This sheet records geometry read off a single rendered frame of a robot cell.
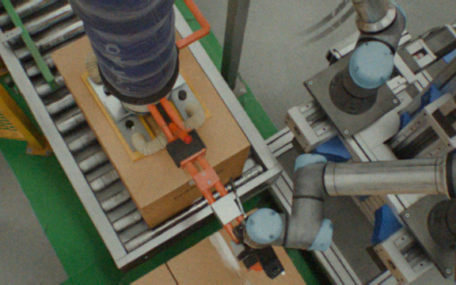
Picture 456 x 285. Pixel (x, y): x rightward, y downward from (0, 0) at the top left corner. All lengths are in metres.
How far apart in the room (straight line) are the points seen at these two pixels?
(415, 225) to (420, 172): 0.55
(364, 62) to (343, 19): 1.55
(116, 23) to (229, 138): 0.73
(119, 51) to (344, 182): 0.59
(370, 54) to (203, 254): 0.97
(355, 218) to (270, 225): 1.36
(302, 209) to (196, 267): 0.90
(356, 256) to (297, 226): 1.29
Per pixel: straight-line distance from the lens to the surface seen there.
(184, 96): 1.83
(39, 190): 2.86
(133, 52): 1.37
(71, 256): 2.77
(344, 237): 2.60
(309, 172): 1.35
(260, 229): 1.29
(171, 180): 1.80
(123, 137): 1.83
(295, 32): 3.10
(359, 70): 1.65
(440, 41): 2.09
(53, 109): 2.36
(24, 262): 2.82
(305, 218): 1.33
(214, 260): 2.17
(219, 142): 1.84
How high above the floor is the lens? 2.70
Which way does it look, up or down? 72 degrees down
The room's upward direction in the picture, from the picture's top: 10 degrees clockwise
